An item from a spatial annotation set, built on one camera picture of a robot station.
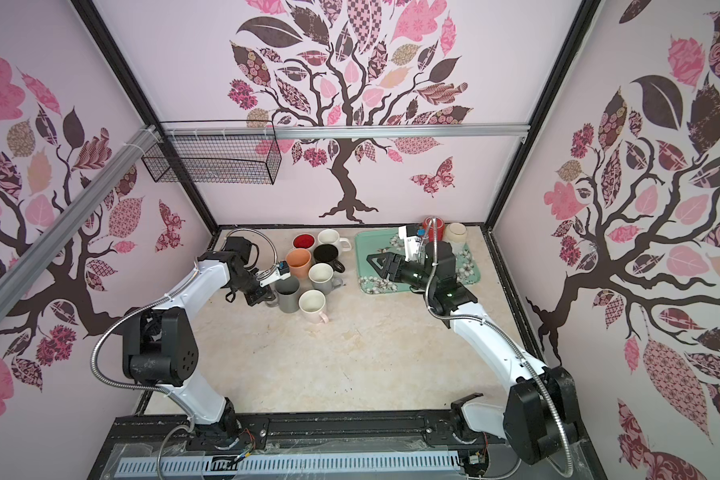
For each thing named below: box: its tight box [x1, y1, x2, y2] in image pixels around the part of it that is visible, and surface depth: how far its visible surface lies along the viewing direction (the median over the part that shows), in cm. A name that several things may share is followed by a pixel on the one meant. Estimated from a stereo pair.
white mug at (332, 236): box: [317, 228, 352, 254], surface depth 109 cm
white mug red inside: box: [292, 233, 316, 250], surface depth 109 cm
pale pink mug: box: [298, 289, 329, 324], surface depth 91 cm
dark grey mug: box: [266, 276, 300, 313], surface depth 92 cm
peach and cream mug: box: [286, 248, 312, 279], surface depth 101 cm
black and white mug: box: [313, 244, 346, 273], surface depth 102 cm
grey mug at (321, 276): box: [308, 262, 343, 295], surface depth 97 cm
